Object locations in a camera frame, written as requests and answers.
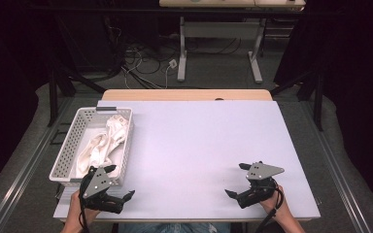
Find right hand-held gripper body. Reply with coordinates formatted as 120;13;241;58
235;160;286;210

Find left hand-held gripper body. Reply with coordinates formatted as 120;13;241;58
79;165;126;215

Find white cloth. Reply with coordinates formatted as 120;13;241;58
75;114;130;180

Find white perforated plastic basket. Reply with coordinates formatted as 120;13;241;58
48;106;134;188

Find person's left hand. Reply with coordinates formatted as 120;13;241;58
65;189;102;227

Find person's right hand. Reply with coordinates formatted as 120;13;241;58
257;184;295;225

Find black metal stand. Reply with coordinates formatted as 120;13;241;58
46;56;107;128
269;68;325;132

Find wooden table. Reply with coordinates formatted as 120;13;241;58
100;88;274;102

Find black curtain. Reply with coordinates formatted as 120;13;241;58
273;0;373;213
0;0;62;200

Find desk with white legs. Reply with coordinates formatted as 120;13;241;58
158;0;307;84

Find black horizontal bar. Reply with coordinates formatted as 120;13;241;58
28;5;341;17

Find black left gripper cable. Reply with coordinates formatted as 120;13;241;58
78;174;90;233

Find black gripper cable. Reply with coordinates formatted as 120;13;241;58
78;174;90;233
254;185;286;233

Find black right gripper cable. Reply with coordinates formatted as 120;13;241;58
254;185;286;233

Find metal floor rail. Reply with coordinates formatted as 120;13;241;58
303;100;373;233
0;96;76;233

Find white floor cable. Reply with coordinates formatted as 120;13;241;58
120;48;176;90

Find black floor cables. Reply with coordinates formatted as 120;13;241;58
121;33;243;90

